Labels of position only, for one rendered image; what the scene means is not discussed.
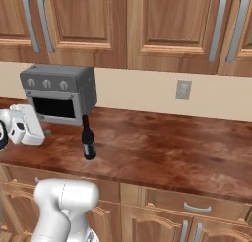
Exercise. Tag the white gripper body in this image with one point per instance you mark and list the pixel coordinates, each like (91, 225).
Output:
(32, 129)

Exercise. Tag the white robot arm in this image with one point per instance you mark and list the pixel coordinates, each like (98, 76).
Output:
(62, 200)

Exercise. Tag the dark wine bottle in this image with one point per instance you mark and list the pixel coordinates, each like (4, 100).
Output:
(88, 144)

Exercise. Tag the grey toaster oven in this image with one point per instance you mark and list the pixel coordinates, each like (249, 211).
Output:
(55, 88)

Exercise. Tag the wooden base cupboard door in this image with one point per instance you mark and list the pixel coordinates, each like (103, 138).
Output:
(105, 223)
(151, 226)
(16, 206)
(226, 234)

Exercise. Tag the wooden drawer front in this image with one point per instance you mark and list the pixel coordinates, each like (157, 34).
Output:
(108, 190)
(164, 200)

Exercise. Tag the wooden wall cupboard door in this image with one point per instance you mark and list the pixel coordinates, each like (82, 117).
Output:
(85, 23)
(177, 23)
(13, 23)
(244, 55)

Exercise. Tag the grey wall outlet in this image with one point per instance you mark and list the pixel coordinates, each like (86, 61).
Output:
(183, 89)

